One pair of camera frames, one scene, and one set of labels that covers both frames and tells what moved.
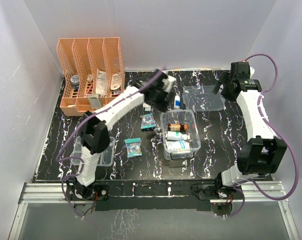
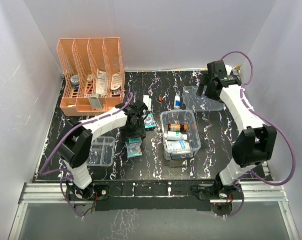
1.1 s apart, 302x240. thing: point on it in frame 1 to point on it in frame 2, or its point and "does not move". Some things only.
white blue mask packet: (178, 145) does not move
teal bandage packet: (133, 147) does not move
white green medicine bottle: (176, 135) does not move
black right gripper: (223, 80) to (205, 80)
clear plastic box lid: (202, 98) does not move
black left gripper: (162, 106) to (139, 132)
